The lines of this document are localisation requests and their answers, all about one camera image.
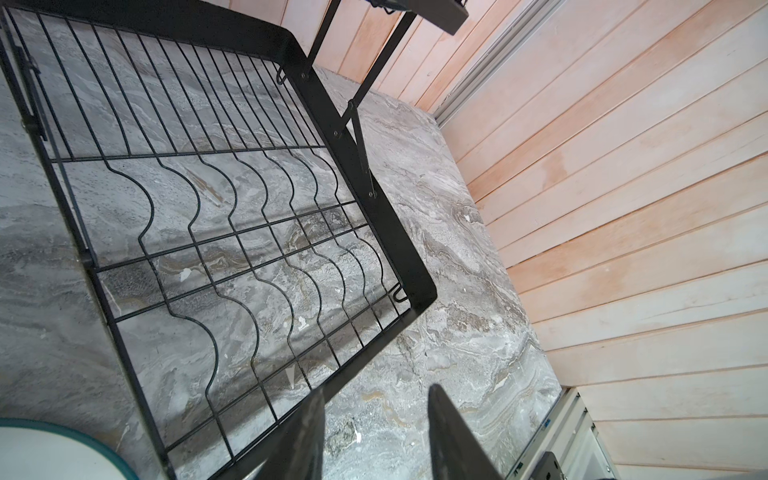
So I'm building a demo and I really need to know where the white plate green clover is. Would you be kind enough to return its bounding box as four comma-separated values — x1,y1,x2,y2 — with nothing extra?
1,418,137,479

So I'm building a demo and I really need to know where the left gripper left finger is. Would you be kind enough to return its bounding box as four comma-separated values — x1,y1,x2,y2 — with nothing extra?
256,389,325,479

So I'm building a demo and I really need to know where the black two-tier dish rack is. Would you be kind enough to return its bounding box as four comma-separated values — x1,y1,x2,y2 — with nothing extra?
1,1,437,479

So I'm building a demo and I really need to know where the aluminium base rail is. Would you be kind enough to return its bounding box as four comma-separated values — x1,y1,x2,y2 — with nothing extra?
506,388,619,480

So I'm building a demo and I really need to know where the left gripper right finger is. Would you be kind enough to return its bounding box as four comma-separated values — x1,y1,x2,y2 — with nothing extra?
427,384,501,479

